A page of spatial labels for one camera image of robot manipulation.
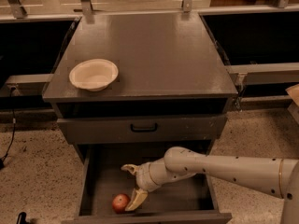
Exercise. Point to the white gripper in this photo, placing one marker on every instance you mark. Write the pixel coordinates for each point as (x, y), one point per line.
(142, 177)

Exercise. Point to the red apple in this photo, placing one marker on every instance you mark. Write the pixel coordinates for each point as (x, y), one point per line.
(120, 202)

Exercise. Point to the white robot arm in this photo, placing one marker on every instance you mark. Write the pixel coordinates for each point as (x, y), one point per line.
(272, 176)

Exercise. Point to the closed grey top drawer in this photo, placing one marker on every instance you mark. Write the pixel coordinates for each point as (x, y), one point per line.
(117, 130)

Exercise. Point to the open grey middle drawer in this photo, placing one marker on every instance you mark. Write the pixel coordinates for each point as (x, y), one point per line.
(190, 201)

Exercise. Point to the grey drawer cabinet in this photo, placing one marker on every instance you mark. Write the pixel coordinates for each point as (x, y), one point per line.
(168, 66)

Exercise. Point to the white paper bowl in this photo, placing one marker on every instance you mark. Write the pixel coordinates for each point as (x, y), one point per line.
(93, 75)

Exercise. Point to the black object at floor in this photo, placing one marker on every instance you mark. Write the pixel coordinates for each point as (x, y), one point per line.
(21, 219)

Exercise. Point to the metal latch clamp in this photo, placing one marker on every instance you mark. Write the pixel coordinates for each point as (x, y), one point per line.
(241, 85)

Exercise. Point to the black drawer handle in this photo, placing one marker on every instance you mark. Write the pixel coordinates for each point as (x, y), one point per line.
(145, 129)

